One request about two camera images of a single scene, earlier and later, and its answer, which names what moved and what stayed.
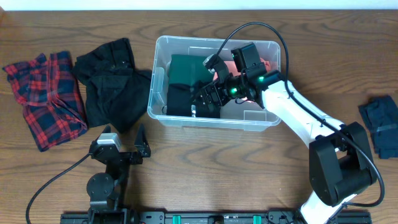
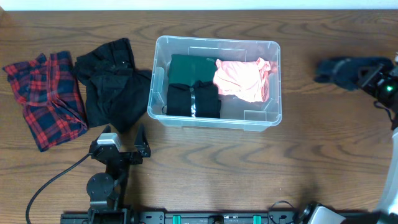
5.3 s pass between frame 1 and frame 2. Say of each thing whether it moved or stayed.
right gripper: moved
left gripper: stayed
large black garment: stayed
